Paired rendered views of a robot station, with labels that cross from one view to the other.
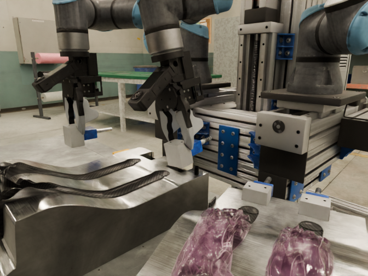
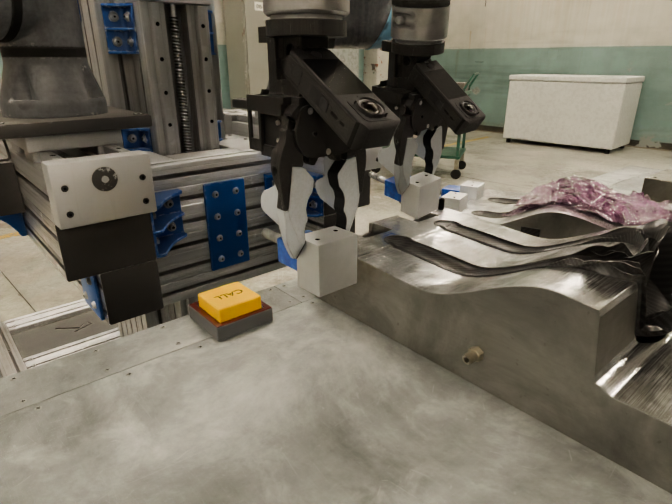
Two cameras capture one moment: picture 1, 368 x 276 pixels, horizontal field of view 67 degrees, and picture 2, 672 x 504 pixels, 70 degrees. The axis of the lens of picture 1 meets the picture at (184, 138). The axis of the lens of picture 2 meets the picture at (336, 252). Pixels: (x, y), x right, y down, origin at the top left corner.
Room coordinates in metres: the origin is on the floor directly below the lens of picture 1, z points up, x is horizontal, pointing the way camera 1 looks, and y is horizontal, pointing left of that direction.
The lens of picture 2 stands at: (0.69, 0.75, 1.12)
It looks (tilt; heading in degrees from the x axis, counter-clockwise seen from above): 22 degrees down; 273
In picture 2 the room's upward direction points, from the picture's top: straight up
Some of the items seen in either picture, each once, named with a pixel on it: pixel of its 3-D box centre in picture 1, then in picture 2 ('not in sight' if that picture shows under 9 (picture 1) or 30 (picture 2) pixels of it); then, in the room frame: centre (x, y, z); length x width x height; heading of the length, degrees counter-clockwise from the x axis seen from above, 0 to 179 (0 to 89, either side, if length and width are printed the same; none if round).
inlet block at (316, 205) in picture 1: (316, 201); (449, 193); (0.50, -0.27, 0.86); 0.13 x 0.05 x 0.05; 151
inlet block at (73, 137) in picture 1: (90, 132); (298, 247); (0.76, 0.27, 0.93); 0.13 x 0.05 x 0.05; 133
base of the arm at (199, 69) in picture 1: (194, 69); (50, 81); (1.18, -0.04, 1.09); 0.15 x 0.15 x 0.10
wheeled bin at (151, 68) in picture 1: (145, 82); not in sight; (8.24, 1.12, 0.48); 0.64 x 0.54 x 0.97; 53
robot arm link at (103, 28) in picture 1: (102, 15); not in sight; (0.83, 0.23, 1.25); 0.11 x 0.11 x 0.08; 68
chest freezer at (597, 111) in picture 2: not in sight; (569, 111); (-2.24, -6.38, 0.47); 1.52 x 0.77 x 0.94; 137
